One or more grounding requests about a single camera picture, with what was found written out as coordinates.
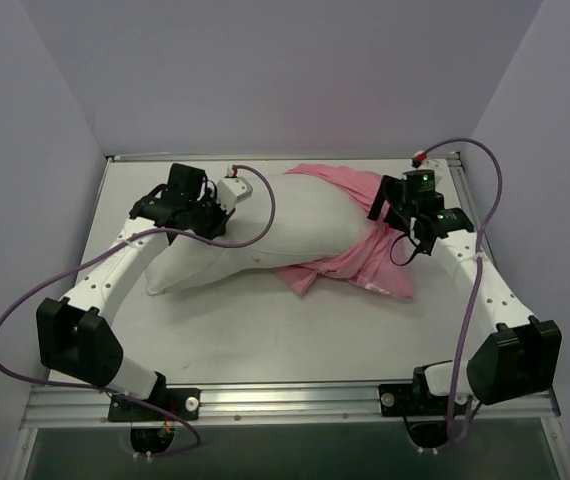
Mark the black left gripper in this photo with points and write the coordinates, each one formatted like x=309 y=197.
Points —
x=213 y=220

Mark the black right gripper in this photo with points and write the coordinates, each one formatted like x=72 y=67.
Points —
x=382 y=198

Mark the pink rose-print pillowcase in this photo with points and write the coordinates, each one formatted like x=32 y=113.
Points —
x=365 y=263

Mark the white pillow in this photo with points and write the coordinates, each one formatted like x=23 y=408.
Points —
x=313 y=220

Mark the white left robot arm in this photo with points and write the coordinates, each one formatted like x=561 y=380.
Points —
x=75 y=333

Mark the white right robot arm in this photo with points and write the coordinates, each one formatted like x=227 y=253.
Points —
x=520 y=354

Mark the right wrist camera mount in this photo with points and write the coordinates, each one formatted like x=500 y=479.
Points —
x=419 y=184

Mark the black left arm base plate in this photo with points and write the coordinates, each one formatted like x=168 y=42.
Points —
x=183 y=402

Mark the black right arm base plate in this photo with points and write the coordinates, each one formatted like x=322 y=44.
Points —
x=397 y=399

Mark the front aluminium rail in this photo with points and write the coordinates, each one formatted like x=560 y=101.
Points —
x=224 y=405

